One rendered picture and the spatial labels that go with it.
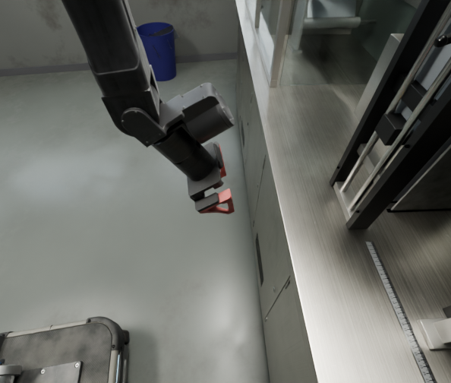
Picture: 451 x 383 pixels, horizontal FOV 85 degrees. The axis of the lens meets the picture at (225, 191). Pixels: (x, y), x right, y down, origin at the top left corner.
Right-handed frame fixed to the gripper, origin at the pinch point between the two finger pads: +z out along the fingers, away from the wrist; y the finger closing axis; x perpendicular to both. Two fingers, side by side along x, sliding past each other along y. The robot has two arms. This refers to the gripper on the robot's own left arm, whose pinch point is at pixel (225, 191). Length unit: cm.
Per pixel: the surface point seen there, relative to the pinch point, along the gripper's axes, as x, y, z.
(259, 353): 40, -22, 98
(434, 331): -24.6, -29.9, 29.5
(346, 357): -8.2, -31.0, 21.5
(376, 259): -22.0, -14.3, 29.3
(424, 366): -19.9, -34.7, 28.1
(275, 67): -24, 64, 20
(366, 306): -15.3, -23.4, 25.6
